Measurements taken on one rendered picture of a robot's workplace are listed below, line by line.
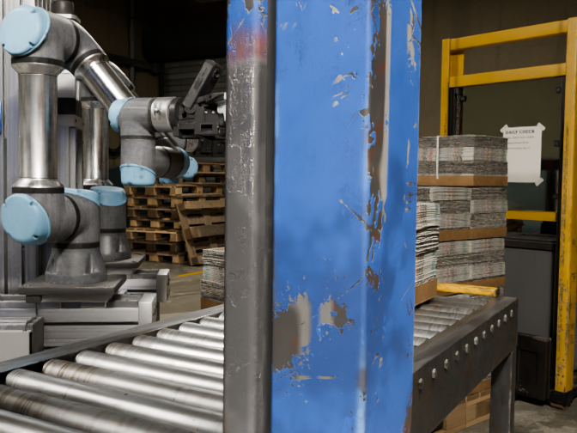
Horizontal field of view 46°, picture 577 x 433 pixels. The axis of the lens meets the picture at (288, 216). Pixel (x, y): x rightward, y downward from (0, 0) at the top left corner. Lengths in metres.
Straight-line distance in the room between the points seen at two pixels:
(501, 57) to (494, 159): 6.11
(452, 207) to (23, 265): 1.74
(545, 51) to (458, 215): 6.33
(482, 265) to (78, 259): 1.94
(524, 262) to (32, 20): 2.78
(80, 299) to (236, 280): 1.41
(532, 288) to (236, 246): 3.41
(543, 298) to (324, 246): 3.39
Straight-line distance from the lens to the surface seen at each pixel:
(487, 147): 3.15
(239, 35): 0.35
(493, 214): 3.21
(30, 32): 1.65
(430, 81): 9.47
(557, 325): 3.51
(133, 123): 1.50
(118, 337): 1.25
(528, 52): 9.20
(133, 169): 1.50
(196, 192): 9.11
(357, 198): 0.32
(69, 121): 1.99
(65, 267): 1.75
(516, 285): 3.76
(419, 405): 1.08
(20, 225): 1.64
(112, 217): 2.23
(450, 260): 2.95
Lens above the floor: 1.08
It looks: 3 degrees down
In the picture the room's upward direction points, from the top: 1 degrees clockwise
